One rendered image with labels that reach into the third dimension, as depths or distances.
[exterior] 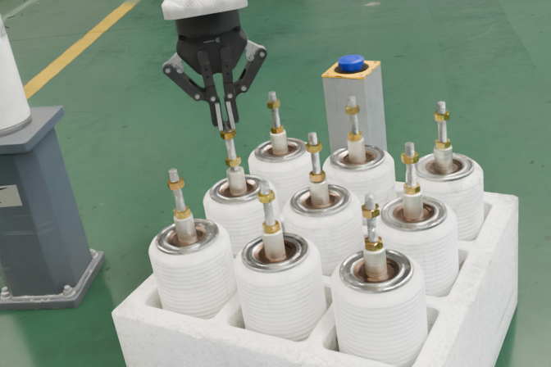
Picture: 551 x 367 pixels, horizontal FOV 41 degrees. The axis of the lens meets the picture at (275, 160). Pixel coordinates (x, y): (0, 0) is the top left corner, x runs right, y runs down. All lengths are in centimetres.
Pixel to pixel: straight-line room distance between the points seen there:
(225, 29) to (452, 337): 41
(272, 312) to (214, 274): 9
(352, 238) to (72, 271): 55
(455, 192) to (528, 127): 76
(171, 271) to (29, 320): 47
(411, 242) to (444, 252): 4
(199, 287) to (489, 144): 89
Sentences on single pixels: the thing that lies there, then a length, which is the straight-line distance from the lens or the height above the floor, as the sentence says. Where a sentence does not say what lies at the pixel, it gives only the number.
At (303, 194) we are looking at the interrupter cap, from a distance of 91.
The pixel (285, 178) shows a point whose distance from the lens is 101.
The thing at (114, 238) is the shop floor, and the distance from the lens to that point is 143.
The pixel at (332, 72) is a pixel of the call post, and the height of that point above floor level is 31.
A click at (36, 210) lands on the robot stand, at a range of 120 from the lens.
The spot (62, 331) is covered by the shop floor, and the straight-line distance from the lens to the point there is 123.
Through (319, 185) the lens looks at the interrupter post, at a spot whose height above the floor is 28.
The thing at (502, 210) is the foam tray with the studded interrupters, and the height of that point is 18.
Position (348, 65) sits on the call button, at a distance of 112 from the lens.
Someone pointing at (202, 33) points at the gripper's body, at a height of 47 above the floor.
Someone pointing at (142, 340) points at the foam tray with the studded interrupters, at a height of 15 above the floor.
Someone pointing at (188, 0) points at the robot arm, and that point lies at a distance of 80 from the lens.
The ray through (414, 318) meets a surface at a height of 21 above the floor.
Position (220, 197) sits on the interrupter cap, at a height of 25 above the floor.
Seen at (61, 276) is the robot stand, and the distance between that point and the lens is 126.
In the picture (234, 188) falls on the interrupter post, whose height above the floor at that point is 26.
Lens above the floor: 69
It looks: 26 degrees down
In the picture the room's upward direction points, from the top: 9 degrees counter-clockwise
